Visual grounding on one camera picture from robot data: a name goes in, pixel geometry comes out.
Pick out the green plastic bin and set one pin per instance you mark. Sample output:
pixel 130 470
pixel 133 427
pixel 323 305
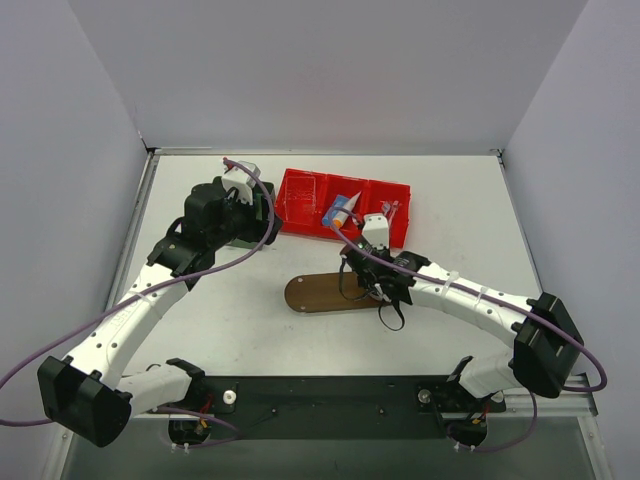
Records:
pixel 255 217

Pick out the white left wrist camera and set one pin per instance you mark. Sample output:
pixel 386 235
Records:
pixel 239 180

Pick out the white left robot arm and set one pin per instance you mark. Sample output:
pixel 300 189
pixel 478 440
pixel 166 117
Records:
pixel 86 391

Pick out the white toothbrush right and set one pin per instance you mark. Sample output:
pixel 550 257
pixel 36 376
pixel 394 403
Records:
pixel 393 209

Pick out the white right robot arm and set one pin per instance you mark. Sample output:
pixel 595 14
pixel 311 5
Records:
pixel 540 334

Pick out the clear acrylic toothbrush holder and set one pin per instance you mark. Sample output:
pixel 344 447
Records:
pixel 299 197

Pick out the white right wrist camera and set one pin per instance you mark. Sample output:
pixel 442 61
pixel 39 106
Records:
pixel 376 231

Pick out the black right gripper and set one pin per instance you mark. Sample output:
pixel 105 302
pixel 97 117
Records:
pixel 360 257

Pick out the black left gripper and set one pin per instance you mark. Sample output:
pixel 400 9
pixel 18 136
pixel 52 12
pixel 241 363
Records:
pixel 263 220

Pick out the oval wooden tray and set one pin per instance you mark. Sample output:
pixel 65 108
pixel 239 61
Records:
pixel 327 293

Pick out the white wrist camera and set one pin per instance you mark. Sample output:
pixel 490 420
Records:
pixel 376 231
pixel 239 180

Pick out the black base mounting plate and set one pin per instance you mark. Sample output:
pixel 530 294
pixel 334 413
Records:
pixel 324 408

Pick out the blue white toothpaste tube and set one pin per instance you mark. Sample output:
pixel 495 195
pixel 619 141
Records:
pixel 340 210

